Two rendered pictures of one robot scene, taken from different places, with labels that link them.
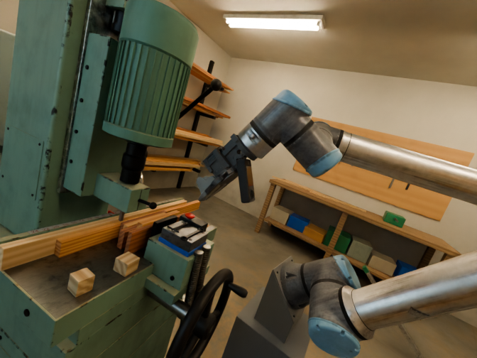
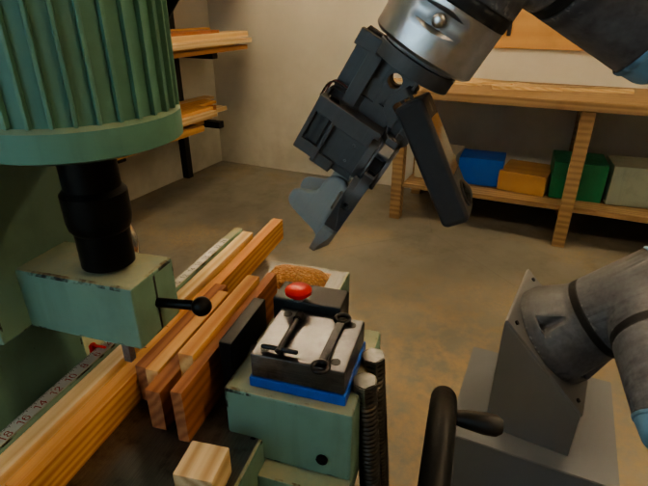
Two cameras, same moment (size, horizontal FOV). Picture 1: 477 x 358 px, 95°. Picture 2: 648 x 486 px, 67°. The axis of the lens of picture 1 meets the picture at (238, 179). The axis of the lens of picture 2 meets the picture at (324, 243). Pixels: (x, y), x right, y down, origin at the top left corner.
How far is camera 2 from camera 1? 0.18 m
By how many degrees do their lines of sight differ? 16
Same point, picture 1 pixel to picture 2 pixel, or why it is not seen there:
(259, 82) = not seen: outside the picture
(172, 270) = (314, 443)
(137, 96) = (20, 13)
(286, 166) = not seen: hidden behind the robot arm
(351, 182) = not seen: hidden behind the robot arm
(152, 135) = (121, 121)
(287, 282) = (546, 337)
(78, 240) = (58, 460)
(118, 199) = (103, 320)
